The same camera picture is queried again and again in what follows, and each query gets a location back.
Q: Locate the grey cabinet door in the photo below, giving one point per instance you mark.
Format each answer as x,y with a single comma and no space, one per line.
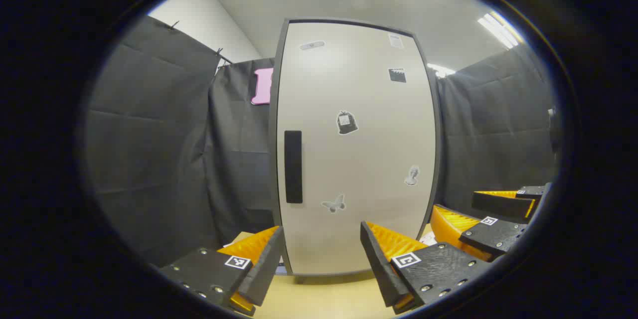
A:
359,159

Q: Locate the blue edged book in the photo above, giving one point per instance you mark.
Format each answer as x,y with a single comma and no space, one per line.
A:
281,269

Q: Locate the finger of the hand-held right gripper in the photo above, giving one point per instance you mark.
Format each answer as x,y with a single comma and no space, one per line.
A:
501,204
493,237

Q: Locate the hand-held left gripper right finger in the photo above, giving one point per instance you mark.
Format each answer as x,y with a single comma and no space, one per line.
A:
379,264

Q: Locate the black backdrop cloth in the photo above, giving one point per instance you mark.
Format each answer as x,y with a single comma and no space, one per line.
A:
149,134

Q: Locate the dark grey cabinet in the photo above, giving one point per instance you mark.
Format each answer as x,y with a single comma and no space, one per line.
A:
272,169

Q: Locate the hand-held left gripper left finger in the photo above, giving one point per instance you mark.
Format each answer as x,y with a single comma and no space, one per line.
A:
266,264

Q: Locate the ceiling light panel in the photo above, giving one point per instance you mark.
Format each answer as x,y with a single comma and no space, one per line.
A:
498,30

